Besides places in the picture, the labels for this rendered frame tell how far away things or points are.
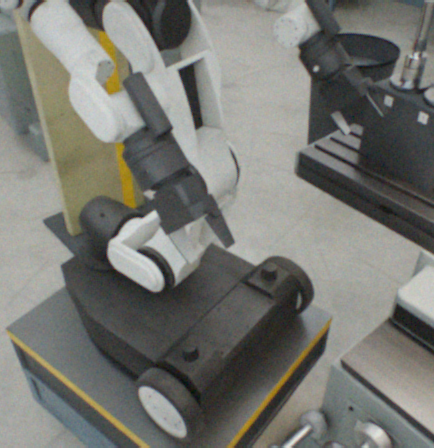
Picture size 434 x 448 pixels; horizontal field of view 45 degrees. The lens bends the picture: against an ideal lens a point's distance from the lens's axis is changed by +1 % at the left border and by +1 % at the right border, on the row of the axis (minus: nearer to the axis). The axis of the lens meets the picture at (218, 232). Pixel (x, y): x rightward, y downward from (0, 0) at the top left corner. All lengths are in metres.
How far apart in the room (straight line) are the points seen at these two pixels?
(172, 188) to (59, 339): 0.99
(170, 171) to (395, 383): 0.64
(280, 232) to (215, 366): 1.40
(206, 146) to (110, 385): 0.77
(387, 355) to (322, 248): 1.43
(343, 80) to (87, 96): 0.58
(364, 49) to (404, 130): 2.05
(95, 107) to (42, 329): 1.05
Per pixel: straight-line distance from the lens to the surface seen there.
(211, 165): 1.12
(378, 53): 3.28
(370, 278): 2.46
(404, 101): 1.27
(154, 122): 0.78
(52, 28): 0.89
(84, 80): 0.82
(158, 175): 0.79
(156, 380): 1.30
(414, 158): 1.29
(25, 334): 1.73
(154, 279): 1.39
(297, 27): 1.14
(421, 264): 1.28
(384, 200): 1.26
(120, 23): 1.06
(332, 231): 2.67
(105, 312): 1.49
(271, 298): 1.47
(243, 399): 1.50
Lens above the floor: 1.66
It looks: 40 degrees down
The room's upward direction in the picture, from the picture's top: straight up
